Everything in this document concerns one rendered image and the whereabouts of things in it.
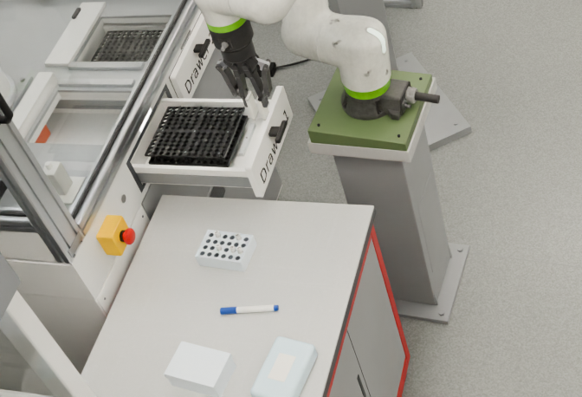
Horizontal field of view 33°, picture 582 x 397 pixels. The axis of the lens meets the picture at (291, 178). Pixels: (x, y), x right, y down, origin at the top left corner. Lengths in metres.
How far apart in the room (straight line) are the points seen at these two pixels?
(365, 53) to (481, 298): 1.03
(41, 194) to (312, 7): 0.81
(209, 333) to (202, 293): 0.12
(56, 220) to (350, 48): 0.81
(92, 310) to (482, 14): 2.24
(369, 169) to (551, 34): 1.48
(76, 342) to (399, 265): 0.98
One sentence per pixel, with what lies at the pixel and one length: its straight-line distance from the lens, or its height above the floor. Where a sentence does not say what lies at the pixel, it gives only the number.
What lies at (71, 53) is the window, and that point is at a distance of 2.27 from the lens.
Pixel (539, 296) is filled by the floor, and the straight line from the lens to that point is 3.08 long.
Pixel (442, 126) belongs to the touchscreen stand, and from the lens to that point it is 3.55.
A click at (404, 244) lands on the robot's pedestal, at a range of 2.84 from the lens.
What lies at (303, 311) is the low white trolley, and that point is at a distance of 2.21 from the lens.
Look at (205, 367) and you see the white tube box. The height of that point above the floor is 0.81.
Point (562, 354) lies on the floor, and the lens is 2.96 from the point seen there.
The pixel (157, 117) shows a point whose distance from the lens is 2.62.
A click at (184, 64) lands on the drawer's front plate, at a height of 0.91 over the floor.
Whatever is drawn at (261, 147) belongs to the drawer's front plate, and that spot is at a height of 0.92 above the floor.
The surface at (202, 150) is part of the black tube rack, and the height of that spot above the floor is 0.90.
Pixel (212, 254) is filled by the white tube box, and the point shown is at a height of 0.80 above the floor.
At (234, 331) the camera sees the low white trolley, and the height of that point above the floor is 0.76.
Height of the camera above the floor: 2.52
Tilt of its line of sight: 45 degrees down
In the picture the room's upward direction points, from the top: 20 degrees counter-clockwise
